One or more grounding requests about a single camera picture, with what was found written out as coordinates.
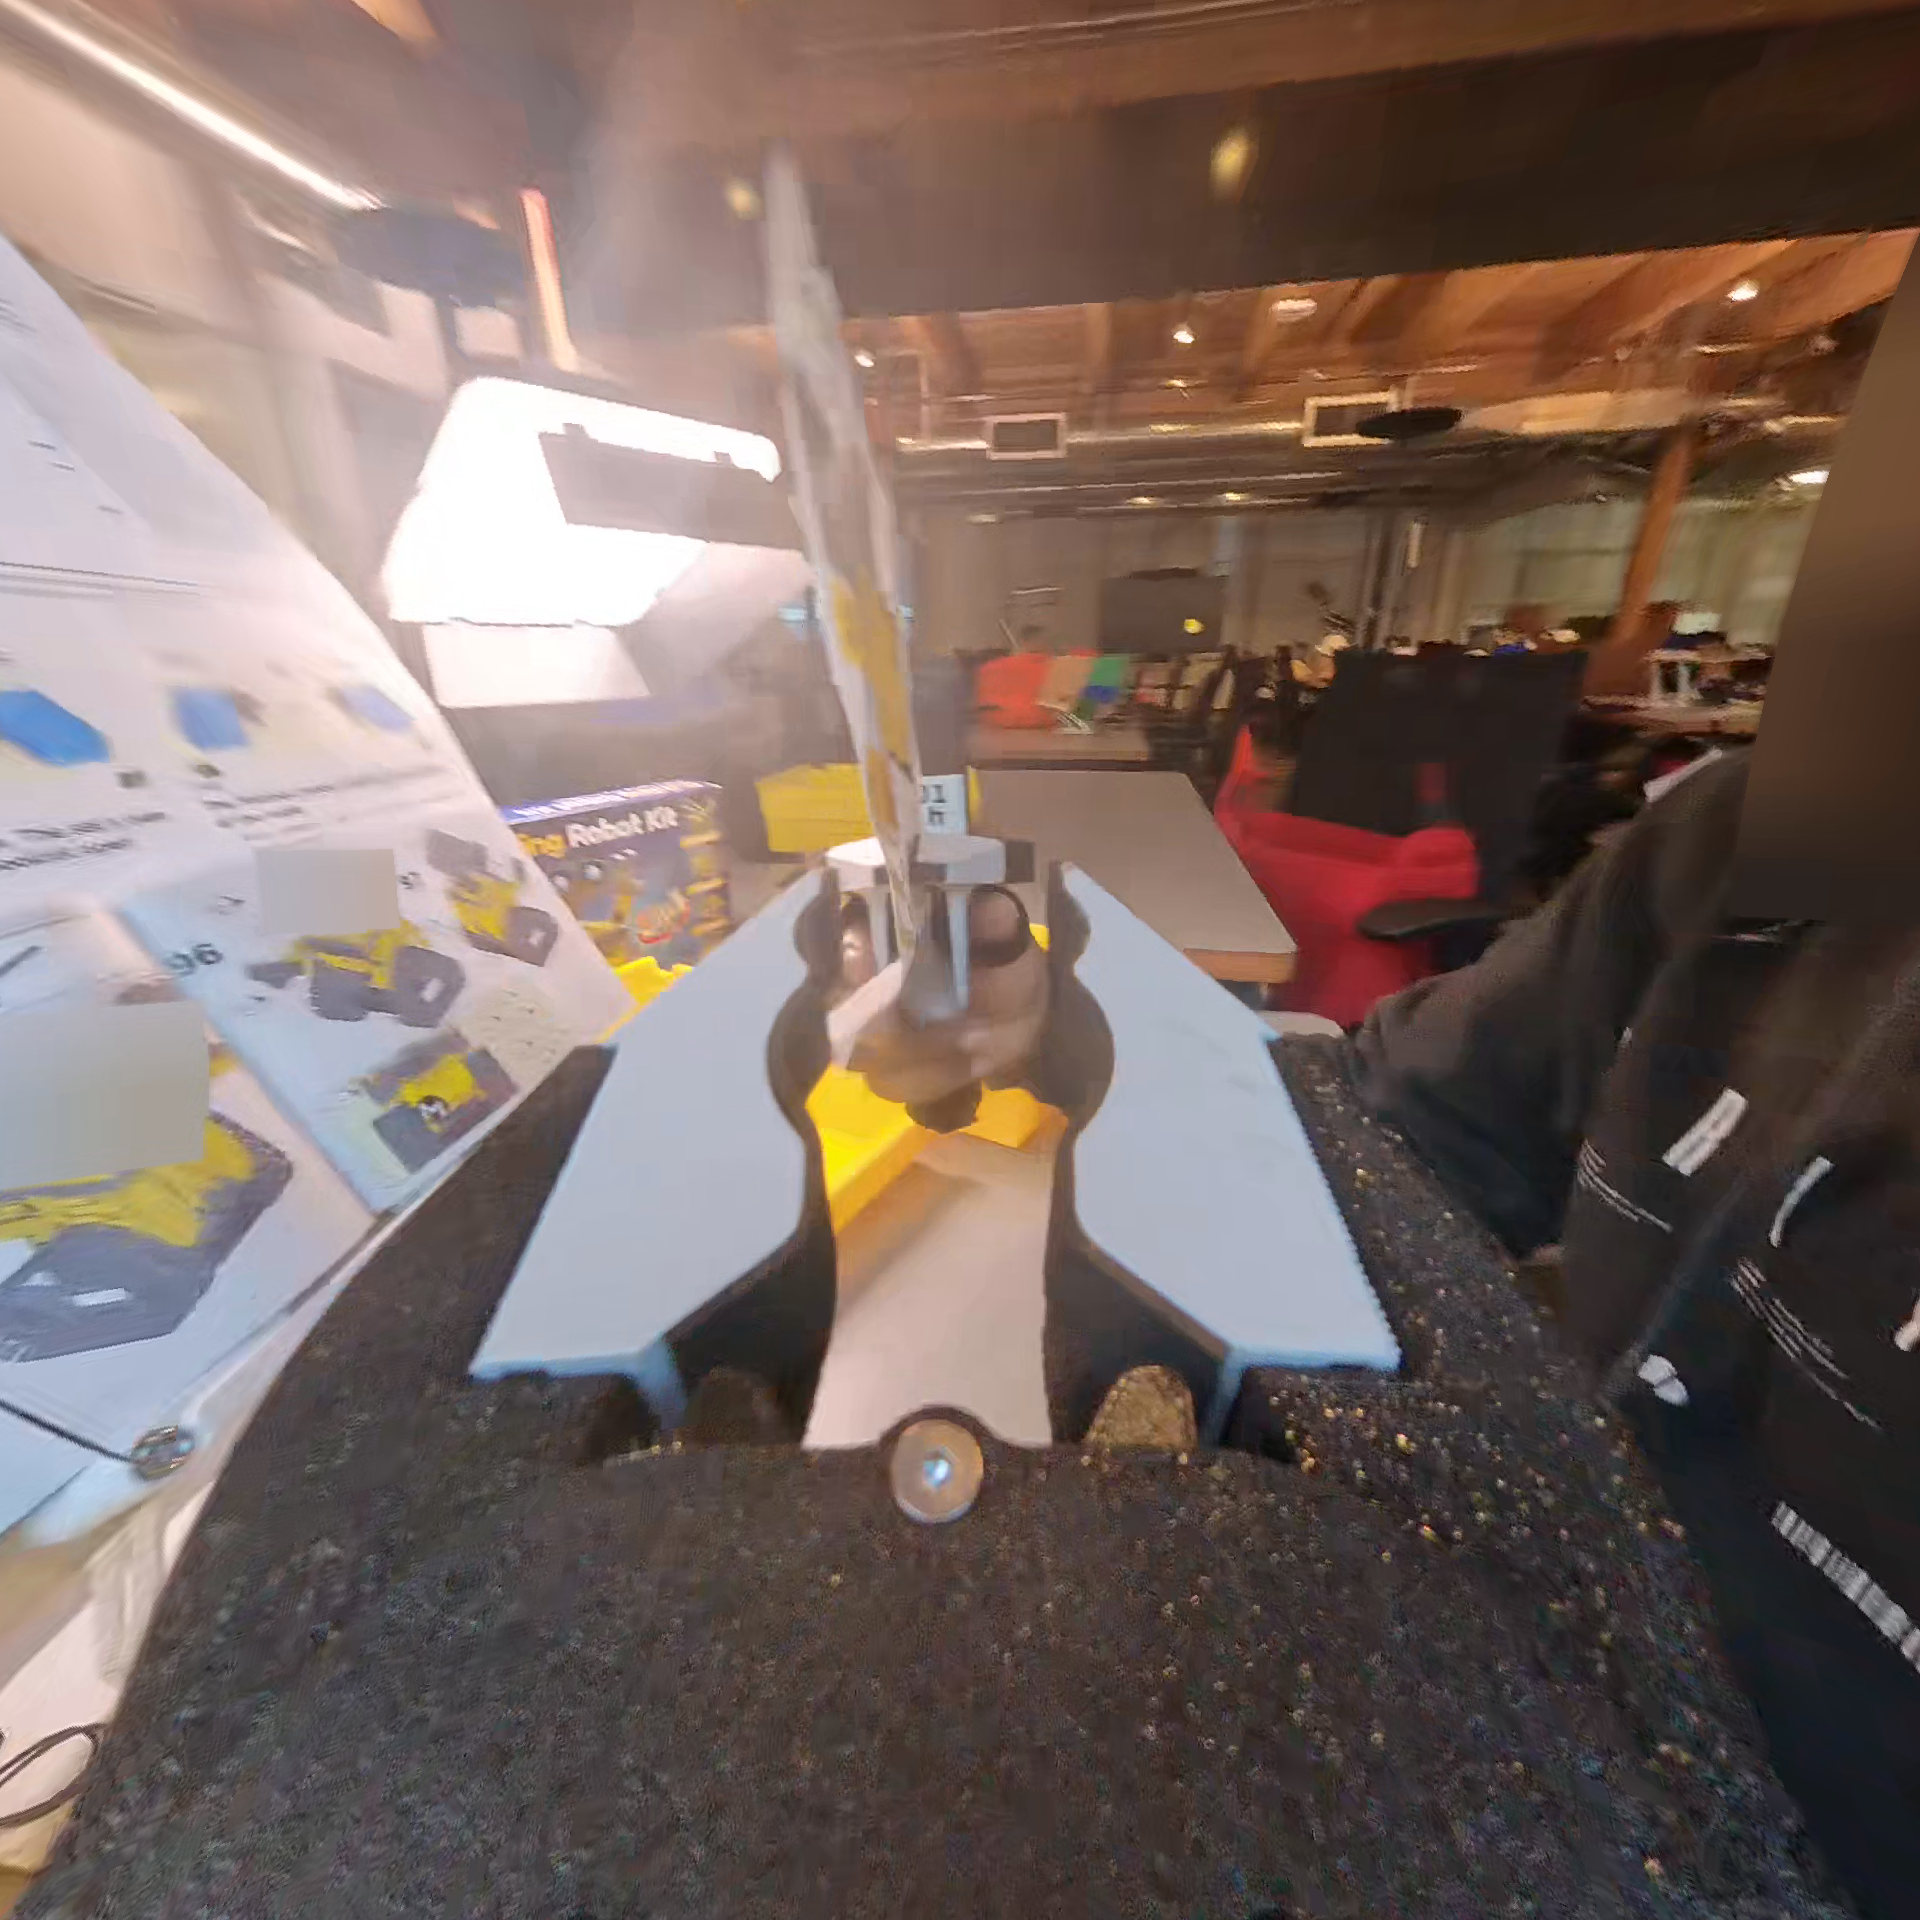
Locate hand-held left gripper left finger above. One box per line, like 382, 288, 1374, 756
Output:
468, 870, 841, 1446

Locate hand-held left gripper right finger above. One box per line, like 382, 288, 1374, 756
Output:
1042, 860, 1404, 1446

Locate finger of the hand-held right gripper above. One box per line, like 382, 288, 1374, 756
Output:
823, 836, 906, 1070
906, 836, 1042, 1043

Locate white sticker sheet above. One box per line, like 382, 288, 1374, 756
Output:
758, 142, 932, 969

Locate robot model instruction booklet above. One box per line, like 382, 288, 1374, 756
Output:
0, 839, 632, 1510

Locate person's right forearm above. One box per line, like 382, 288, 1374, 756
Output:
1342, 753, 1762, 1253

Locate person's right hand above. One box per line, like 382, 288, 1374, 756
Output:
863, 882, 1062, 1138

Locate yellow plastic storage bin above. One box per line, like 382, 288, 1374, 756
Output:
601, 957, 1050, 1236
754, 762, 878, 860

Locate grey background table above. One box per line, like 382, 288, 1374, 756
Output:
966, 771, 1299, 988

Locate colourful folding panels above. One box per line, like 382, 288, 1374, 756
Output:
1048, 646, 1146, 738

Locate blue printed cardboard box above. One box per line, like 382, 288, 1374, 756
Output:
498, 777, 742, 969

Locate red armchair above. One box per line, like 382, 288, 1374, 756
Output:
1212, 729, 1482, 1029

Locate white studio light panel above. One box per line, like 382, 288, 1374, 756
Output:
379, 373, 806, 709

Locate black background office chair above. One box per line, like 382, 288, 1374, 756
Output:
1291, 646, 1589, 945

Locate person in black hoodie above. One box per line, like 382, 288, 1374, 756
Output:
1559, 753, 1920, 1920

